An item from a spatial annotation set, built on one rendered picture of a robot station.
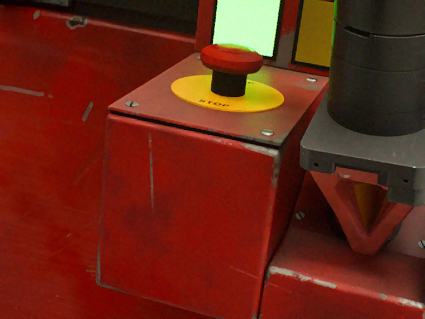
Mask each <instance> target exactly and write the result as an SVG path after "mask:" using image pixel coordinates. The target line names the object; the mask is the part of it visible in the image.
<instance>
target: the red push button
mask: <svg viewBox="0 0 425 319"><path fill-rule="evenodd" d="M200 59H201V62H202V64H203V65H204V66H205V67H206V68H208V69H211V70H212V81H211V92H213V93H215V94H217V95H220V96H225V97H241V96H244V95H245V88H246V83H247V74H253V73H257V72H258V71H259V70H260V69H261V67H262V66H263V58H262V55H261V54H259V53H258V52H257V51H256V50H254V49H252V48H251V47H248V46H244V45H240V44H232V43H216V44H212V45H210V46H207V47H205V48H204V49H203V50H202V52H201V54H200Z"/></svg>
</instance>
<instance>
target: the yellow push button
mask: <svg viewBox="0 0 425 319"><path fill-rule="evenodd" d="M354 189H355V194H356V198H357V202H358V205H359V209H360V213H361V217H362V221H363V224H364V225H365V226H366V227H371V226H372V225H373V223H374V222H375V220H376V219H377V217H378V215H379V214H380V213H381V211H382V209H383V208H384V206H385V204H386V202H387V200H386V196H387V191H386V190H385V189H384V188H382V187H380V186H378V185H376V184H369V183H365V182H359V183H355V184H354ZM334 217H335V222H336V224H337V226H338V228H339V229H340V230H341V231H342V232H343V230H342V228H341V226H340V224H339V221H338V219H337V217H336V215H335V213H334Z"/></svg>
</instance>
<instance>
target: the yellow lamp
mask: <svg viewBox="0 0 425 319"><path fill-rule="evenodd" d="M333 19H334V3H330V2H326V1H318V0H304V5H303V9H302V17H301V22H300V30H299V37H298V43H297V50H296V55H295V61H299V62H303V63H310V64H313V65H320V66H327V67H330V58H331V40H332V30H333Z"/></svg>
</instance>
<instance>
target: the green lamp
mask: <svg viewBox="0 0 425 319"><path fill-rule="evenodd" d="M279 5H280V0H218V7H217V13H216V24H215V31H214V42H213V44H216V43H232V44H240V45H244V46H248V47H251V48H252V49H254V50H256V51H257V52H258V53H259V54H261V55H266V56H272V55H273V46H274V37H275V32H276V24H277V19H278V10H279Z"/></svg>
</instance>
